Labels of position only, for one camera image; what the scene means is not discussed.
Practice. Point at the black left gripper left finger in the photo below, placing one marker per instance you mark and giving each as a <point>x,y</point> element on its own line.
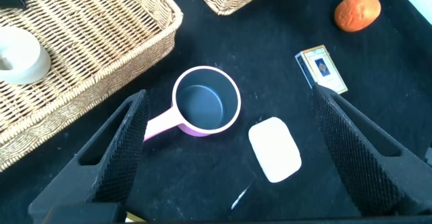
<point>84,180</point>

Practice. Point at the white soap bar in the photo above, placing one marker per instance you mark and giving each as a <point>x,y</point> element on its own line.
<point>275,149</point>

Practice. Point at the playing card box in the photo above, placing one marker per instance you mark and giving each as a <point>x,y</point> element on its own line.
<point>322,69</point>

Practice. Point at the wicker basket with toiletries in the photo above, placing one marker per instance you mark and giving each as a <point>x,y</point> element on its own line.
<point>101,31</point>

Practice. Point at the beige cup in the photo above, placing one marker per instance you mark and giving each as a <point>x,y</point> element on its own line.
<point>23,58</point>

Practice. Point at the rough-skinned orange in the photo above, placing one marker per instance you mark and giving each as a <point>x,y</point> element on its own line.
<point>357,11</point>

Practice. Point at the pink saucepan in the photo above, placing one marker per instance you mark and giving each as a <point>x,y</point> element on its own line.
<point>202,102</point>

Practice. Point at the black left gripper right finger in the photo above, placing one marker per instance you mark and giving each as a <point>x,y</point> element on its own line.
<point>371,170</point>

